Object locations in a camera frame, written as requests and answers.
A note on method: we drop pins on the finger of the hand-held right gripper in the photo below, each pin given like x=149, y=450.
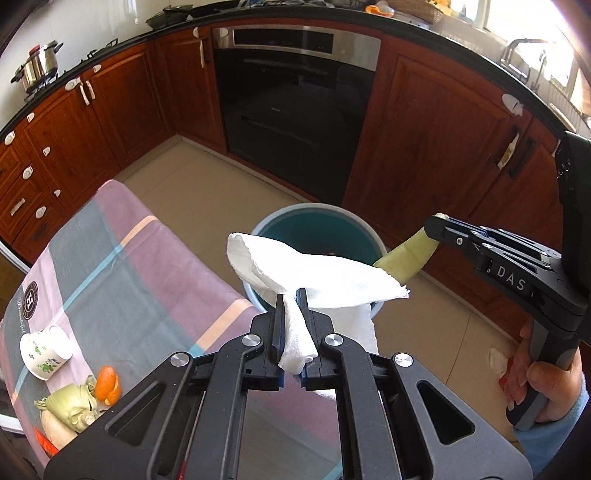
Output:
x=445, y=230
x=517, y=247

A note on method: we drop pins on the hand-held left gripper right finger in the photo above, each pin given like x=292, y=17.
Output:
x=304, y=304

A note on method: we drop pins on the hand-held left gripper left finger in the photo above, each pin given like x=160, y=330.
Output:
x=279, y=344

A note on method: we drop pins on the white paper towel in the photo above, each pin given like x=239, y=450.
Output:
x=323, y=277

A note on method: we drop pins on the pale green vegetable peel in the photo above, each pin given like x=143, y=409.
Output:
x=406, y=258

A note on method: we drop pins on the blue round trash bin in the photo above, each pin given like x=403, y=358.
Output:
x=323, y=226

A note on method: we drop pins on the orange peel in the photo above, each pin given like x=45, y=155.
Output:
x=108, y=385

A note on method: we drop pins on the green corn husk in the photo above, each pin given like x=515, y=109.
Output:
x=69, y=401

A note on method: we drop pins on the person's right hand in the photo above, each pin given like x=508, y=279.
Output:
x=554, y=387

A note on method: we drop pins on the wooden sink cabinet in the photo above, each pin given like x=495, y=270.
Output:
x=438, y=138

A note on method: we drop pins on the crumpled white tissue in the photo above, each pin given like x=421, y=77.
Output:
x=498, y=362

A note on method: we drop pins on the red wrapper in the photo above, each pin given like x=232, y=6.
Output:
x=504, y=382

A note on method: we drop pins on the pink and grey plaid tablecloth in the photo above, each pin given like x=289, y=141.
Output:
x=138, y=277

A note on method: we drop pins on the black built-in oven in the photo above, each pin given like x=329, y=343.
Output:
x=295, y=115

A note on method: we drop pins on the black countertop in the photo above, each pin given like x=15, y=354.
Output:
x=461, y=39

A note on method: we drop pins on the steel faucet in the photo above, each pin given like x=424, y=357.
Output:
x=521, y=44

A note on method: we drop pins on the wicker basket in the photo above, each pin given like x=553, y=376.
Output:
x=420, y=11

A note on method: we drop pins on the window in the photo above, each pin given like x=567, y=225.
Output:
x=517, y=14

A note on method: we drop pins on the white cup with green print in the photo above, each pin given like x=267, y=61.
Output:
x=46, y=353

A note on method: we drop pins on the wooden cabinet with drawers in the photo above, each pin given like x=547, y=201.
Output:
x=129, y=106

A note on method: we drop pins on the black wok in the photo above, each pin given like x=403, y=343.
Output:
x=168, y=16

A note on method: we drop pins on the black gas stove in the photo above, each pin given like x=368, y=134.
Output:
x=92, y=53

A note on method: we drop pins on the steel cooking pot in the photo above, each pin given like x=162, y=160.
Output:
x=37, y=64

